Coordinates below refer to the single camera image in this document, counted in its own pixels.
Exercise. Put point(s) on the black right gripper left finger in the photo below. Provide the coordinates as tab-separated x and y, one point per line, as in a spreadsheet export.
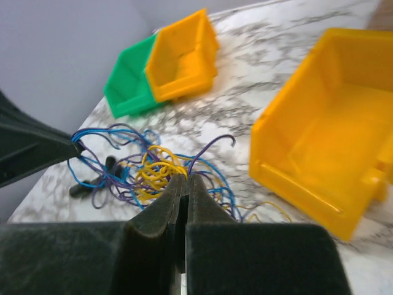
116	257

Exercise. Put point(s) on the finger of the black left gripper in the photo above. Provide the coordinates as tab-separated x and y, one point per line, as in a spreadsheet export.
29	146

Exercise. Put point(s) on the green plastic bin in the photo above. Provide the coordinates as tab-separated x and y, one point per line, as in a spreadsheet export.
127	89

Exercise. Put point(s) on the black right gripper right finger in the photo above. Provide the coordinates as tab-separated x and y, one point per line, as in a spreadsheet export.
228	257

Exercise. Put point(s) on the silver open-end wrench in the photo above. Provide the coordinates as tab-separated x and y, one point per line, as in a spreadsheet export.
112	170

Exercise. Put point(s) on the yellow bin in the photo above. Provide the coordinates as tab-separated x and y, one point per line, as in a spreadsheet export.
183	59
324	144

